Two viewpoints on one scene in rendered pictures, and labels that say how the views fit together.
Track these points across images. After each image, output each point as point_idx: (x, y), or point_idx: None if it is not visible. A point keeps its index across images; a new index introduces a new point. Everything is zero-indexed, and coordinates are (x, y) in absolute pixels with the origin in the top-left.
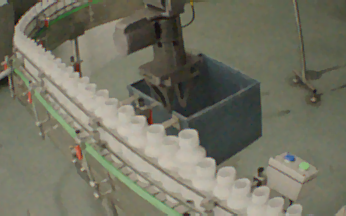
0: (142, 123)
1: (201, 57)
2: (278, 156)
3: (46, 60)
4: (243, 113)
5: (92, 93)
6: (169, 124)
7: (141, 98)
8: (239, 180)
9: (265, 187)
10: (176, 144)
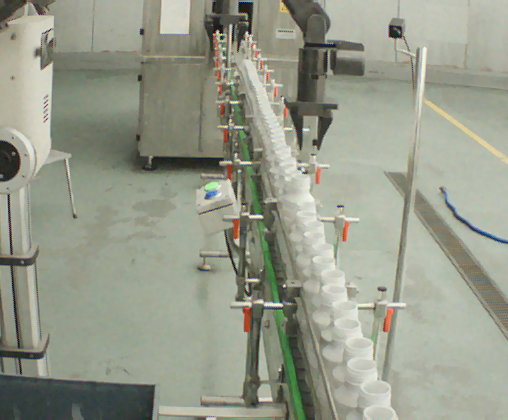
0: (311, 221)
1: (283, 97)
2: (219, 198)
3: (389, 389)
4: (37, 414)
5: (333, 276)
6: (175, 407)
7: (257, 286)
8: (291, 174)
9: (281, 165)
10: (302, 203)
